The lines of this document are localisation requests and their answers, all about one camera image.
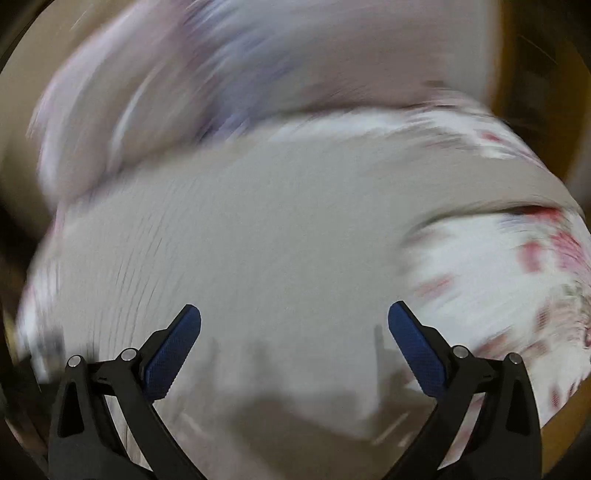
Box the lavender print right pillow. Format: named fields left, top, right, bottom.
left=197, top=0, right=502, bottom=126

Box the pink floral left pillow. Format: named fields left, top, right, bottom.
left=27, top=0, right=260, bottom=204

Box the beige cable-knit sweater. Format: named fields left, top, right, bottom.
left=27, top=138, right=583, bottom=480

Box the wooden headboard frame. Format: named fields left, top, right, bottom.
left=489, top=0, right=591, bottom=186

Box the floral white bed quilt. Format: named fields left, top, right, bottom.
left=13, top=103, right=591, bottom=430

